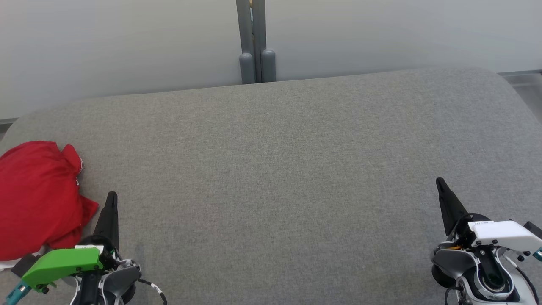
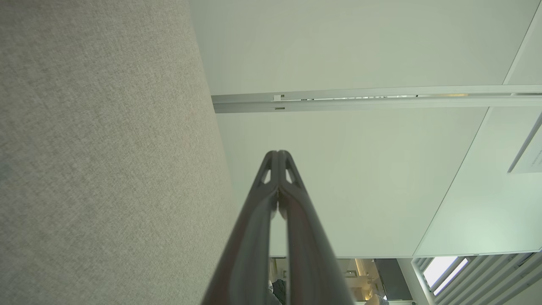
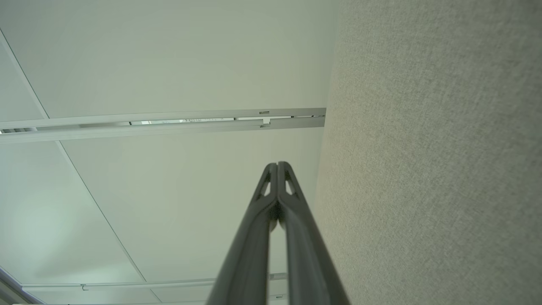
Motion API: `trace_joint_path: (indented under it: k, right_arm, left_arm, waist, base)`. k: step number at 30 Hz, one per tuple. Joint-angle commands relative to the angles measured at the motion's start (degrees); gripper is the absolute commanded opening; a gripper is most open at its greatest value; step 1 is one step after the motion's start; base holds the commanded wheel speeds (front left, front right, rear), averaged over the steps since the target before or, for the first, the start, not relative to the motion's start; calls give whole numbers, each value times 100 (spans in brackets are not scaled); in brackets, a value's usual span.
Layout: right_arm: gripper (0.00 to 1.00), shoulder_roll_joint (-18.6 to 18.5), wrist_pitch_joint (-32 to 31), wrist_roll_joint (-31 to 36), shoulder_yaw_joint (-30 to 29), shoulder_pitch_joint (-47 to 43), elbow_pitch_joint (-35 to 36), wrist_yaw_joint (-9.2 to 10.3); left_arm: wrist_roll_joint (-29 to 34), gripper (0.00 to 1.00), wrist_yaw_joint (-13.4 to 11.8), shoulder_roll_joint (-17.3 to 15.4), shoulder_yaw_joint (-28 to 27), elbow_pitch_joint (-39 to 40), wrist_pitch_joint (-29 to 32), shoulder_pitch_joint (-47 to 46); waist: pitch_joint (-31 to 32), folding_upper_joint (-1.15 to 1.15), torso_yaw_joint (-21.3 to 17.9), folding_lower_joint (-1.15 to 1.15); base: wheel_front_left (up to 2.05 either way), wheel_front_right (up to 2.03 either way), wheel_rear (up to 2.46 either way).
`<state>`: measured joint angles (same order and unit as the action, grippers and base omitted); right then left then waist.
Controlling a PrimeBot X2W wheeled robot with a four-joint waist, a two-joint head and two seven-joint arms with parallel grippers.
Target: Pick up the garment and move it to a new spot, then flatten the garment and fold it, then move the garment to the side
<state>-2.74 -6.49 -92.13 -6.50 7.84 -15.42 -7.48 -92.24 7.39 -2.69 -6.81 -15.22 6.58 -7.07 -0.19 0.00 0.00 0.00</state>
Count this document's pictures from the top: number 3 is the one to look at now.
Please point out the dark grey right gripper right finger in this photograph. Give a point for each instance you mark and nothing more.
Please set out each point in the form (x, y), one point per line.
(305, 254)

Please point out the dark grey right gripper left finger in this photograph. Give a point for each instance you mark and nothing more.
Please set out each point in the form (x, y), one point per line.
(250, 245)

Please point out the thin white ceiling rail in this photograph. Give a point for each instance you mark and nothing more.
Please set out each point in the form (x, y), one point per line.
(127, 284)

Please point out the white ceiling light rail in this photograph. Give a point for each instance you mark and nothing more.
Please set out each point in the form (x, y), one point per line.
(127, 132)

